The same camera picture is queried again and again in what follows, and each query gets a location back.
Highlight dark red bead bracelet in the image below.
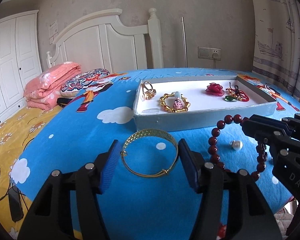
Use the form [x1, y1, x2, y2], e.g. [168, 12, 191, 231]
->
[207, 114, 268, 183]

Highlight gold bangle bracelet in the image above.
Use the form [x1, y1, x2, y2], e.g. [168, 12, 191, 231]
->
[120, 128, 179, 178]

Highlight red braided cord bracelet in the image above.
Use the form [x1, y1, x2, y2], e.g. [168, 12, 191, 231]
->
[225, 82, 251, 103]

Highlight green pendant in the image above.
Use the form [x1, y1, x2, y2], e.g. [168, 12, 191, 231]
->
[224, 85, 241, 102]

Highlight gold chain link bracelet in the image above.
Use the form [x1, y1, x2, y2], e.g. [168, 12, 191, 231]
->
[159, 93, 191, 113]

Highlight jade pendant with pink knot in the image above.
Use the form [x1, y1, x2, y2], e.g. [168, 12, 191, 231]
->
[173, 92, 184, 110]

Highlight red fabric rose brooch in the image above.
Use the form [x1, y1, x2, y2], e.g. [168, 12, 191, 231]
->
[205, 82, 225, 96]

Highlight white pearl earring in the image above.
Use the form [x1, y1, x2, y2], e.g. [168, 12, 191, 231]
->
[229, 140, 243, 151]

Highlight grey shallow cardboard tray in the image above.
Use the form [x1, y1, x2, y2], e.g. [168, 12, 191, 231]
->
[133, 75, 276, 132]

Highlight patterned red blue pillow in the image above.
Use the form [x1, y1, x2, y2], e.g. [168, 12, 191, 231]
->
[60, 68, 110, 98]

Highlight ship print curtain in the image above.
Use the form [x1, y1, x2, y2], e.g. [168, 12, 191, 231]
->
[253, 0, 300, 99]

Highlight pink folded quilt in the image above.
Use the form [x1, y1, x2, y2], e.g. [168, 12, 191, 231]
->
[24, 62, 81, 111]

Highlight white wooden headboard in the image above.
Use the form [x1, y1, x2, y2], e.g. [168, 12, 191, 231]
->
[46, 8, 164, 73]

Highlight silver metal pole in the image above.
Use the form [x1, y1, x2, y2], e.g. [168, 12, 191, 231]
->
[180, 16, 188, 68]

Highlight white wardrobe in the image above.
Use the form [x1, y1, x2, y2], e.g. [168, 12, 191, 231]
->
[0, 10, 42, 125]

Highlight wall socket panel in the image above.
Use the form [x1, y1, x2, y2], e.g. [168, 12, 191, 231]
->
[198, 47, 221, 61]

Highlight black phone with cable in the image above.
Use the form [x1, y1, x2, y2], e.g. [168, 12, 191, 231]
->
[0, 157, 30, 223]

